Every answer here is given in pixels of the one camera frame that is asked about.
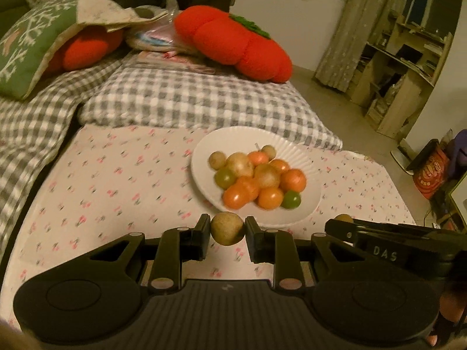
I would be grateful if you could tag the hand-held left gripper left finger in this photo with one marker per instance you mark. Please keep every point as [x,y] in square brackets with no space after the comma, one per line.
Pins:
[203,231]

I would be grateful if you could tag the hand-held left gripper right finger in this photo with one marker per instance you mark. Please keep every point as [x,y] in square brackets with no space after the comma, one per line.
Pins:
[251,235]

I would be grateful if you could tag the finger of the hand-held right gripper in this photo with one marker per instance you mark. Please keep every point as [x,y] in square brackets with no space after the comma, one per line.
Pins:
[343,230]

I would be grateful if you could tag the small yellow fruit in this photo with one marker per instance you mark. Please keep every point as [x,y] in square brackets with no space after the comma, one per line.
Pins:
[227,229]
[218,160]
[343,218]
[269,150]

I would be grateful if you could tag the yellow apple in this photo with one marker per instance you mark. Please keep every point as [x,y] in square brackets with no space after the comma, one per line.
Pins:
[267,175]

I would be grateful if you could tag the large yellow pear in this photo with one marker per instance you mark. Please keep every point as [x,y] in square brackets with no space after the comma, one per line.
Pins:
[240,164]

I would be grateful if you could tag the orange mandarin with stem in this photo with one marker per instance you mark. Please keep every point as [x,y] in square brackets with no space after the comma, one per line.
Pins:
[258,157]

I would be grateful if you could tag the white plate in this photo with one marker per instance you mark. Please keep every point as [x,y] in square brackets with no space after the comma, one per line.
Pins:
[233,138]

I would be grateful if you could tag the person's right hand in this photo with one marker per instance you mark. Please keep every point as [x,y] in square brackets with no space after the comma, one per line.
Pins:
[452,304]

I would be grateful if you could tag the red bag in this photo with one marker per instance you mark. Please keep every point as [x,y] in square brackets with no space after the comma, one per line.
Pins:
[428,175]

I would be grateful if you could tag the cherry print cloth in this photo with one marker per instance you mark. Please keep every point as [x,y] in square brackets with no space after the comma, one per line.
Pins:
[109,189]

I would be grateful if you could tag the purple object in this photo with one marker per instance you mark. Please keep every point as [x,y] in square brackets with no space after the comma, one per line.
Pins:
[460,153]

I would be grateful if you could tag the wooden shelf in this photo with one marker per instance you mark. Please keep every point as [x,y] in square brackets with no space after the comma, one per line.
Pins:
[401,109]

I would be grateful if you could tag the grey checked pillow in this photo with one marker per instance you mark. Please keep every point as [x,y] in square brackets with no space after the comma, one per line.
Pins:
[182,98]

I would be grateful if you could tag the stack of magazines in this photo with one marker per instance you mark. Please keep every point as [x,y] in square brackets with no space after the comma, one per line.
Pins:
[164,58]

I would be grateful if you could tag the orange cushion with green leaf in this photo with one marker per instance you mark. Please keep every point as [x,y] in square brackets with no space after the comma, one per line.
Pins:
[226,40]

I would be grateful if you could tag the grey checked quilt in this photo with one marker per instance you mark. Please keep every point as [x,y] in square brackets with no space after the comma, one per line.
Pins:
[29,135]

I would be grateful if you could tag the clear plastic bag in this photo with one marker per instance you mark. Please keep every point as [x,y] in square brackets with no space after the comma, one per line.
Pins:
[153,38]

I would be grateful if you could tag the beige patterned curtain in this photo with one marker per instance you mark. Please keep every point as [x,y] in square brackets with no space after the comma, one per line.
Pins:
[357,25]

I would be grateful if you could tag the orange pumpkin cushion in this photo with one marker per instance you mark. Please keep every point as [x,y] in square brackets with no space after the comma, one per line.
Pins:
[87,47]

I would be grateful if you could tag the beige floral pillow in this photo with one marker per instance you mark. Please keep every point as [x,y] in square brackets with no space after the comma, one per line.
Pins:
[95,7]

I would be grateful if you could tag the green embroidered cushion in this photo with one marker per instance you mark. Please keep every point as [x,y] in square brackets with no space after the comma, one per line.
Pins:
[29,43]

